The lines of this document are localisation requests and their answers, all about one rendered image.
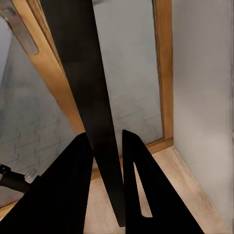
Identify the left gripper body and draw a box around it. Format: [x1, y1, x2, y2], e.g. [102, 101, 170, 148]
[10, 173, 39, 195]

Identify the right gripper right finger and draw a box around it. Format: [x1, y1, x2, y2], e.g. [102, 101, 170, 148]
[122, 130, 204, 234]

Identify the poster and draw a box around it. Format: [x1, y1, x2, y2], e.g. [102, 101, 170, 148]
[39, 0, 125, 227]

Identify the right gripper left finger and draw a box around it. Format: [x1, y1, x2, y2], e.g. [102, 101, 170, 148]
[0, 132, 94, 234]

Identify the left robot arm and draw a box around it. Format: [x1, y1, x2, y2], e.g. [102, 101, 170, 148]
[0, 163, 39, 195]

